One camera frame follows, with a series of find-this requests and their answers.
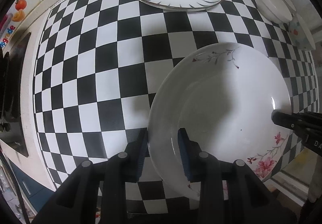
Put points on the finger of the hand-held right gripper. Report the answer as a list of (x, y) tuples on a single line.
[(283, 119)]

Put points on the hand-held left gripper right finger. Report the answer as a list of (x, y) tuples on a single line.
[(183, 153)]

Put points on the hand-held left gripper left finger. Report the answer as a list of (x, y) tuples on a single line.
[(142, 158)]

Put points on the large white floral plate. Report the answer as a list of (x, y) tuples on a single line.
[(226, 103)]

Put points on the colourful spotted bowl blue rim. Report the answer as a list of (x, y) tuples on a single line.
[(300, 33)]

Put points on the white bowl red flower print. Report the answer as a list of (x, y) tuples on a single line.
[(273, 4)]

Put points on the black and white checkered mat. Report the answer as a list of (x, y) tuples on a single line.
[(100, 63)]

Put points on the blue cabinet drawer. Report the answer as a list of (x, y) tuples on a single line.
[(27, 183)]

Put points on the black stove top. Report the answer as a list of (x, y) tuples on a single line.
[(12, 93)]

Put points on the yellow fruit wall sticker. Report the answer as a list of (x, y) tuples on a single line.
[(18, 16)]

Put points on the orange fruit wall sticker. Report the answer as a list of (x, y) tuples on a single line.
[(20, 4)]

